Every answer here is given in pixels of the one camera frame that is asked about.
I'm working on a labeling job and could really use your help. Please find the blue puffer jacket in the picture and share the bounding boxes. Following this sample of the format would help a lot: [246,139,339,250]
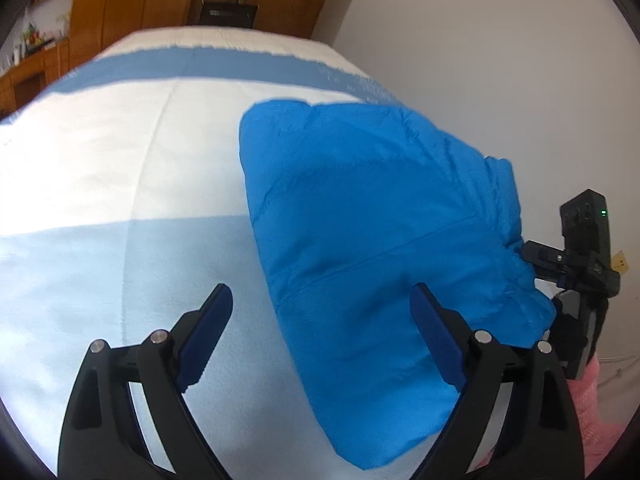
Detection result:
[239,100,555,469]

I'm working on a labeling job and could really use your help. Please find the black chair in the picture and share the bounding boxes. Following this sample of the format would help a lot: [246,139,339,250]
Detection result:
[198,1,258,29]

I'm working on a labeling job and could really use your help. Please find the pink sleeve forearm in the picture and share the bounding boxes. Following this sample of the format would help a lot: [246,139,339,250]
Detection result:
[479,353,632,480]

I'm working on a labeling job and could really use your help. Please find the blue and white bed sheet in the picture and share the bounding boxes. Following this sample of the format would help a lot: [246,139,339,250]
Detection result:
[1,27,428,479]

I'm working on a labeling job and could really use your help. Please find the wooden desk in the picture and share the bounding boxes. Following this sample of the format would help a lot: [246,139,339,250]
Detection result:
[0,39,70,119]

